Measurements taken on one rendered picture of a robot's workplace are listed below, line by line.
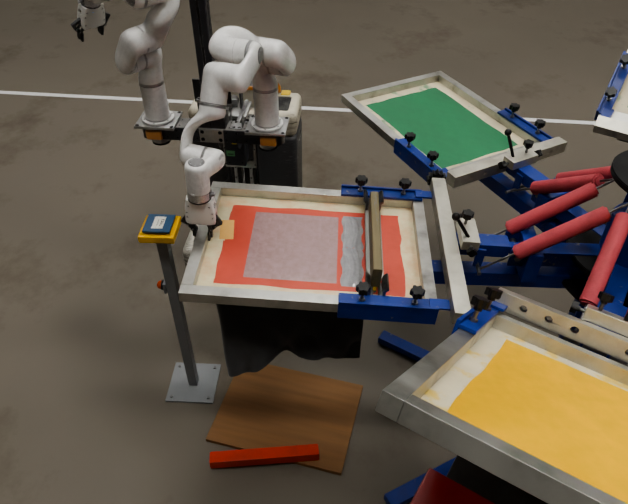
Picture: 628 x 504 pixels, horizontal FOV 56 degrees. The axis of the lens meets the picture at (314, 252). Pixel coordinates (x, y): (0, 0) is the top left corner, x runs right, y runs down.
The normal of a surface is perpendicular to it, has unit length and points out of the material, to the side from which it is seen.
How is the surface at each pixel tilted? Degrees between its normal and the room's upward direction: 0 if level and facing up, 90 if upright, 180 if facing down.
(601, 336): 58
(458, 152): 0
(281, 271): 3
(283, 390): 0
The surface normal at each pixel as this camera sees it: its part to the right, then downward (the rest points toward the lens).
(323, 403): 0.00, -0.75
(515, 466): -0.46, 0.08
